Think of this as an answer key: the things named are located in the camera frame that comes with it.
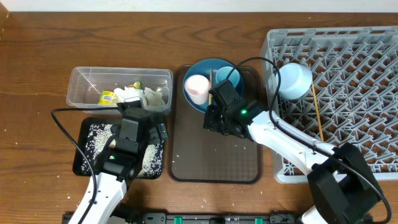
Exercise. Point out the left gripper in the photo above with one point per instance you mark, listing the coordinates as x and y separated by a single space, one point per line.
153 127

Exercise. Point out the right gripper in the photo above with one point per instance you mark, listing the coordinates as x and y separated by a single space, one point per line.
209 123

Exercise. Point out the light blue bowl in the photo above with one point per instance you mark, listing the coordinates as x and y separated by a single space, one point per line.
296 80

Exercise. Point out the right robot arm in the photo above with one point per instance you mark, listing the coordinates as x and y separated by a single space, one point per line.
342 185

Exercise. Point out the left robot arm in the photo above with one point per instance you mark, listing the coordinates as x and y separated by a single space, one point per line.
119 162

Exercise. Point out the black waste tray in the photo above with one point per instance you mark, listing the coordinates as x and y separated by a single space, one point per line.
94 133

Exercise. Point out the grey dishwasher rack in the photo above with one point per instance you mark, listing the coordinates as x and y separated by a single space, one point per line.
354 72

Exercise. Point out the crumpled white paper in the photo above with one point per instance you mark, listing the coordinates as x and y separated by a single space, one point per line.
148 96

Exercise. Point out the light blue cup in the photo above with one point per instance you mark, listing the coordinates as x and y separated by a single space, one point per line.
228 73

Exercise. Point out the pink cup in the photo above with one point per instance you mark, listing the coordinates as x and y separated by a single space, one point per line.
197 87

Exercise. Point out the yellow green wrapper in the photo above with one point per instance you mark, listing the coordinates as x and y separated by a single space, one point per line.
108 98

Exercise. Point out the brown serving tray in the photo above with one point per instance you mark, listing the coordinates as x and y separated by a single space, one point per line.
199 155

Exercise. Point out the dark blue plate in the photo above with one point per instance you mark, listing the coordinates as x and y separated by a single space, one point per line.
203 67

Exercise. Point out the clear plastic bin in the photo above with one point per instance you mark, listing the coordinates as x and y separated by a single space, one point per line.
87 84

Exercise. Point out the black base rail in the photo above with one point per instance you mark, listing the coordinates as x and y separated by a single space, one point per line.
161 218

